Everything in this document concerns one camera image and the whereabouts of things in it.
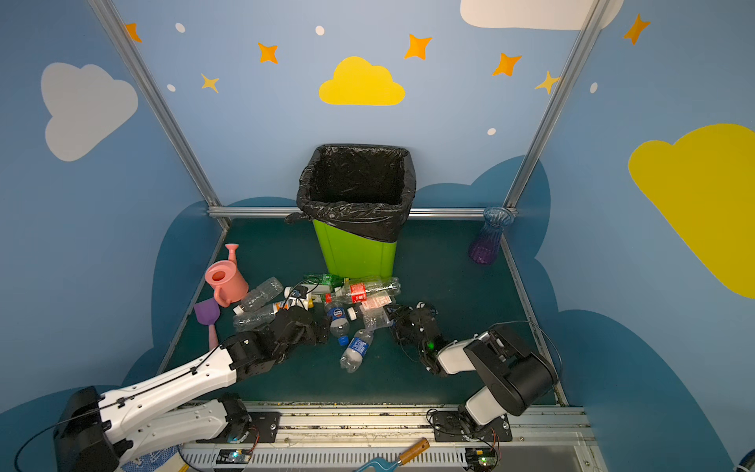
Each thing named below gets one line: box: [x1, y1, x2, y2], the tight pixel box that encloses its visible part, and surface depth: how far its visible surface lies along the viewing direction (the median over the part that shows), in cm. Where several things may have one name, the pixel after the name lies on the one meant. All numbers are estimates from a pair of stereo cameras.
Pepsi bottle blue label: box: [326, 302, 350, 348], surface depth 92 cm
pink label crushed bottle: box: [358, 295, 393, 314], surface depth 95 cm
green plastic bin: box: [312, 219, 398, 280], surface depth 94 cm
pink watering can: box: [204, 242, 249, 308], surface depth 93 cm
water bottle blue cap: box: [340, 328, 375, 374], surface depth 85 cm
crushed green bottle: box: [302, 273, 345, 290], surface depth 103 cm
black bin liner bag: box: [285, 143, 417, 243], surface depth 86 cm
